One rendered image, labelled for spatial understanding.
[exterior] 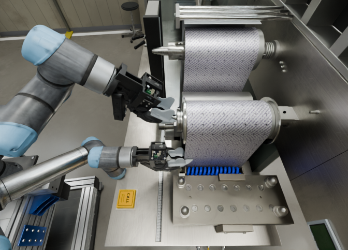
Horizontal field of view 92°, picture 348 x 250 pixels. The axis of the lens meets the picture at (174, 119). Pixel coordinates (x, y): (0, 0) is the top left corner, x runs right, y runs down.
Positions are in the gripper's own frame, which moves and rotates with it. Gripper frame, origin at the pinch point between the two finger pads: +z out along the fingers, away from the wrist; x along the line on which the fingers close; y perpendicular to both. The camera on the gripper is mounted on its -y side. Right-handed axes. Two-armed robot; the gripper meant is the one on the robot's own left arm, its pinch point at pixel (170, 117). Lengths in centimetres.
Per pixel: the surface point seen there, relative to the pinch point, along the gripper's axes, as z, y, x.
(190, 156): 14.9, -7.3, -5.8
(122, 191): 6.4, -39.8, -13.0
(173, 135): 9.1, -9.8, 1.9
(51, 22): -110, -233, 311
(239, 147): 22.0, 8.0, -5.8
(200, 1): 7, 15, 69
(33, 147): -37, -197, 55
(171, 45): -5.9, 7.2, 24.2
